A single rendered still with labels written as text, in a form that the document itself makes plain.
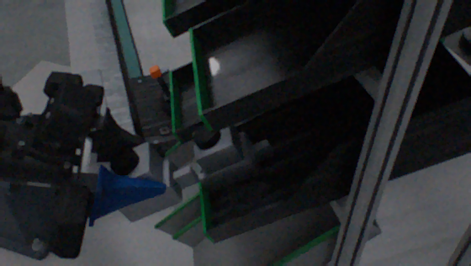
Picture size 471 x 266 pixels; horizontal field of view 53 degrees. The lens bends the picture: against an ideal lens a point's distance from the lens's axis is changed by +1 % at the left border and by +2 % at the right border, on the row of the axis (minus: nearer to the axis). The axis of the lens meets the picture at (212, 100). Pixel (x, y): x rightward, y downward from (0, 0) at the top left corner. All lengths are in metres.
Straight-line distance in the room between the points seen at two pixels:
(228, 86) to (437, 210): 0.69
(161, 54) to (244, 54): 0.81
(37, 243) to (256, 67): 0.61
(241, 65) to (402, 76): 0.15
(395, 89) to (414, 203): 0.69
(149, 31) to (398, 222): 0.80
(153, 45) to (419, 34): 1.01
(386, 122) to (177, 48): 0.94
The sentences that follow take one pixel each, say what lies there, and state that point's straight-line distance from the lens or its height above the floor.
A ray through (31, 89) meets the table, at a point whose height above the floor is 0.86.
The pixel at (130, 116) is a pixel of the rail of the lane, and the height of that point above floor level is 0.96.
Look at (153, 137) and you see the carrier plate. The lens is 0.93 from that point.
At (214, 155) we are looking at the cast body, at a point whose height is 1.26.
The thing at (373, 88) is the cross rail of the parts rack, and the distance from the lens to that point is 0.39.
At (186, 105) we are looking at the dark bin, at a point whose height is 1.19.
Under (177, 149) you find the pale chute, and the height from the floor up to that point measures 1.05.
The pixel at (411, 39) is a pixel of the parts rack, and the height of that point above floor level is 1.45.
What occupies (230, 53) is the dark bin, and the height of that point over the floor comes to 1.36.
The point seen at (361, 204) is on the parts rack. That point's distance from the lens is 0.44.
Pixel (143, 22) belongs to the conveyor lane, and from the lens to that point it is 1.39.
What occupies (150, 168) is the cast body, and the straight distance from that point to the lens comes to 0.47.
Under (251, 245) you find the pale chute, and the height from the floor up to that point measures 1.07.
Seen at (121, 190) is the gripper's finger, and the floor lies 1.26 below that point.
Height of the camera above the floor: 1.62
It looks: 40 degrees down
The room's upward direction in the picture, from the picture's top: 1 degrees counter-clockwise
